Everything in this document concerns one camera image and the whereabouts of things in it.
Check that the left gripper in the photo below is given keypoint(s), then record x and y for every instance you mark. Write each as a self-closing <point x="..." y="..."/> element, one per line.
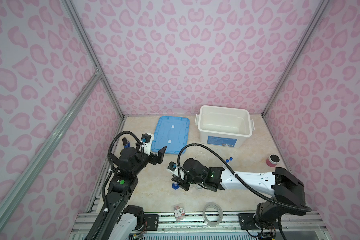
<point x="159" y="157"/>

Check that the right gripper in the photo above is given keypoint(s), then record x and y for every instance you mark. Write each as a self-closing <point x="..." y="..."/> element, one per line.
<point x="184" y="185"/>

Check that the clear glass petri dish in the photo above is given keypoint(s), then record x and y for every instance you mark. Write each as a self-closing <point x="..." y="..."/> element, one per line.
<point x="201" y="157"/>

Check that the blue base graduated cylinder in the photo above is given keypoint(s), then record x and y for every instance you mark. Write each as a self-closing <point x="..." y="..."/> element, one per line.
<point x="175" y="185"/>

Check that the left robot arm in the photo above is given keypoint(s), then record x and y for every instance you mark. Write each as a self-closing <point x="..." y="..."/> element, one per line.
<point x="123" y="181"/>

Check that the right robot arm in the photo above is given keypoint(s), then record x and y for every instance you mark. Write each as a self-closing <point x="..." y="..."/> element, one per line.
<point x="281" y="191"/>

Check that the blue bin lid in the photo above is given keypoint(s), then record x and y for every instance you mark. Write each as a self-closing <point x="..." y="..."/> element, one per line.
<point x="171" y="132"/>

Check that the blue lighter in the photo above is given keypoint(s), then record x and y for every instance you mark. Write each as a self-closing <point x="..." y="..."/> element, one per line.
<point x="126" y="143"/>

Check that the clear tape roll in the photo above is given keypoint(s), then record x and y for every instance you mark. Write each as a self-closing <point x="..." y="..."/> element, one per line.
<point x="212" y="214"/>

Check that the small clear slide box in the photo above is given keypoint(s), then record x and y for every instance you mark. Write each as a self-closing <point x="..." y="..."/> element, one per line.
<point x="179" y="212"/>

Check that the white plastic storage bin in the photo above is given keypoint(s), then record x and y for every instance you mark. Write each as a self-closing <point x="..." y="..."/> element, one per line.
<point x="226" y="127"/>

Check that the pink lint roller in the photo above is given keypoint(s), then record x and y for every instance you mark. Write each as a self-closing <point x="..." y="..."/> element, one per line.
<point x="273" y="160"/>

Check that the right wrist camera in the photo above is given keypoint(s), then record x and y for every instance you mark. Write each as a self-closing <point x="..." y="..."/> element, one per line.
<point x="172" y="167"/>

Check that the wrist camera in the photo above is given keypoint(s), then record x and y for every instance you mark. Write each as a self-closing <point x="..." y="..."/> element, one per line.
<point x="147" y="140"/>
<point x="172" y="167"/>

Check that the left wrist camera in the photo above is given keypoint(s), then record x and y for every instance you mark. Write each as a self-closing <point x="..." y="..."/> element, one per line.
<point x="147" y="140"/>

